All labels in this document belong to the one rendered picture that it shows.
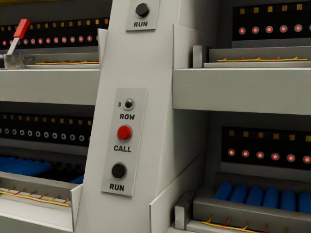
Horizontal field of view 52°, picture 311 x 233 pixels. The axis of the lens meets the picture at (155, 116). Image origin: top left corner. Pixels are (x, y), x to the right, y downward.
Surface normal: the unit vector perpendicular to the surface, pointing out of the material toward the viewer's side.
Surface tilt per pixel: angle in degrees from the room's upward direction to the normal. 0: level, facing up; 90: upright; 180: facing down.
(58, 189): 111
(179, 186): 90
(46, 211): 21
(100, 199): 90
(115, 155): 90
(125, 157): 90
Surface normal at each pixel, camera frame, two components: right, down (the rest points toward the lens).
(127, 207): -0.37, -0.21
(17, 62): 0.92, 0.05
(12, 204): -0.02, -0.99
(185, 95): -0.40, 0.16
